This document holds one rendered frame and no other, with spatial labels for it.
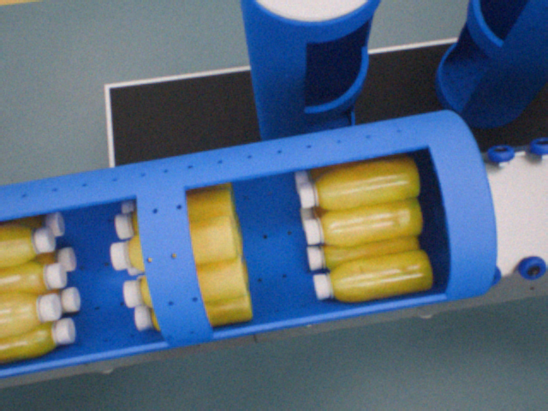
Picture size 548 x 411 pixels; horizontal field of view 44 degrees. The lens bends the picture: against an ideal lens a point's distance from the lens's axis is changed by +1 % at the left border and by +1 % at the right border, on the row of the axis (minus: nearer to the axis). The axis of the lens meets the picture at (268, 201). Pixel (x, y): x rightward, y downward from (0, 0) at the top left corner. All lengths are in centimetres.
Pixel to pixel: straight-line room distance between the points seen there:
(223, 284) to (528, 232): 56
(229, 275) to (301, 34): 49
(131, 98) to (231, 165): 127
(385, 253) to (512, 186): 29
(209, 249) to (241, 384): 118
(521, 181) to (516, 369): 101
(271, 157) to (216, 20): 153
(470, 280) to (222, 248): 35
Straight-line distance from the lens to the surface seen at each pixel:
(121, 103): 220
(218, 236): 97
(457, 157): 95
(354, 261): 107
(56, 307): 108
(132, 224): 105
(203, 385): 213
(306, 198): 103
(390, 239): 108
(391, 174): 103
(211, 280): 100
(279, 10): 124
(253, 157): 96
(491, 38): 175
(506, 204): 128
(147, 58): 242
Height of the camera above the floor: 211
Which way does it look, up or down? 75 degrees down
